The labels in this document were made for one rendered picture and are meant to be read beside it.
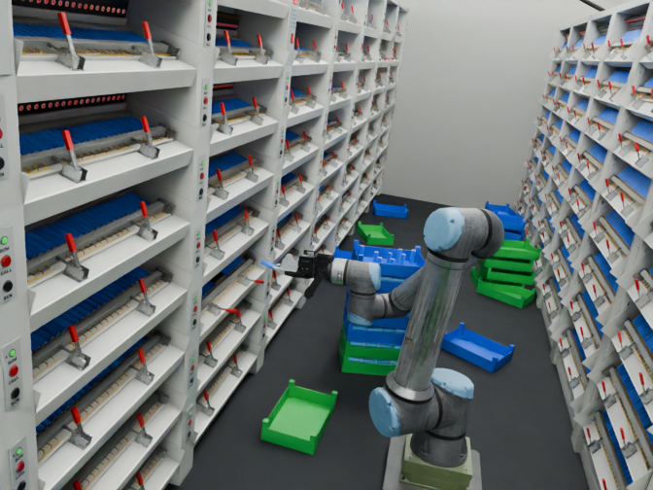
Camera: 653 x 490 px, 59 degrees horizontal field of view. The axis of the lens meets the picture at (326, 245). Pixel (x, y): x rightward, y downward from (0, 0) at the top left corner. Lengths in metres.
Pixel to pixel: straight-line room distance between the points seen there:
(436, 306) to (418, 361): 0.18
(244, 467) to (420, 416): 0.64
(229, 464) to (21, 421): 1.06
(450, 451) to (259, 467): 0.64
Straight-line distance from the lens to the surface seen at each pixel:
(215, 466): 2.11
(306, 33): 2.86
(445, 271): 1.60
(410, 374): 1.76
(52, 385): 1.27
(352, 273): 1.97
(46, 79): 1.05
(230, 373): 2.36
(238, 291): 2.12
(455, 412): 1.92
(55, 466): 1.39
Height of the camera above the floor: 1.38
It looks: 19 degrees down
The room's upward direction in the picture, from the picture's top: 7 degrees clockwise
